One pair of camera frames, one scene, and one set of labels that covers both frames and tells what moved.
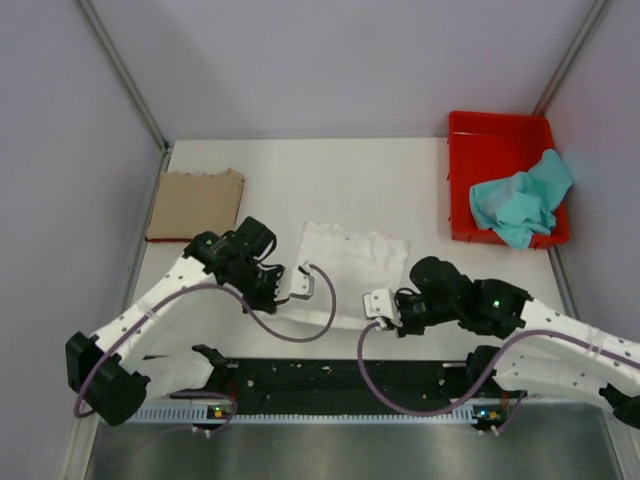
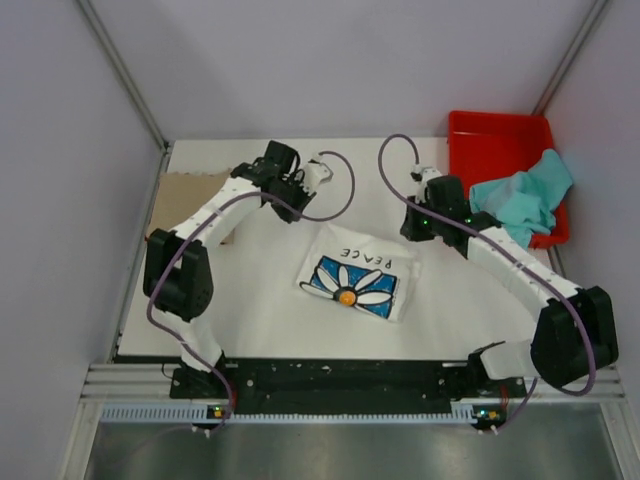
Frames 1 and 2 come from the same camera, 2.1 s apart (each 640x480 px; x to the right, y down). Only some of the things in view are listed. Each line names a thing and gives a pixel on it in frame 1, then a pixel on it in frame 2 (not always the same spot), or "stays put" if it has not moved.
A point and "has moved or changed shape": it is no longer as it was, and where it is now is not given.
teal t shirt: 522,205 stays put
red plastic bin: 484,147 stays put
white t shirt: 345,264 has moved or changed shape
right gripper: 407,328 -> 411,230
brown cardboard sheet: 187,205 stays put
